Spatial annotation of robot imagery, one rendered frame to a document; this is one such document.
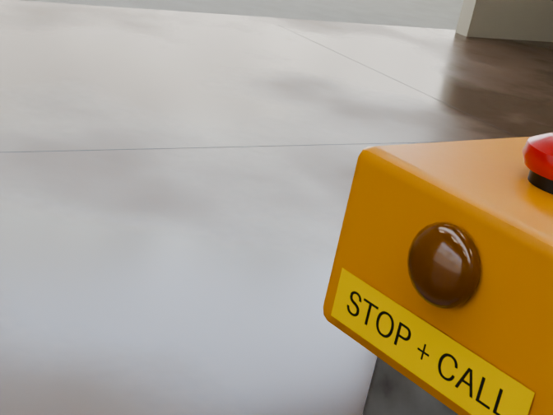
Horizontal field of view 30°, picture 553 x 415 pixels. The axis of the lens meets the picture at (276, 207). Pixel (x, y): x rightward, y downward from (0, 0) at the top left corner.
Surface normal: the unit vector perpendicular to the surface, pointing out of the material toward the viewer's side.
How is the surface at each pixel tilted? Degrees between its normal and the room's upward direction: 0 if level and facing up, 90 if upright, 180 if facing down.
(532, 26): 90
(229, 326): 0
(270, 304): 0
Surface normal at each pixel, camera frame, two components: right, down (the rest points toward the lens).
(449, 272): -0.45, 0.14
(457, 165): 0.19, -0.92
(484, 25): 0.56, 0.39
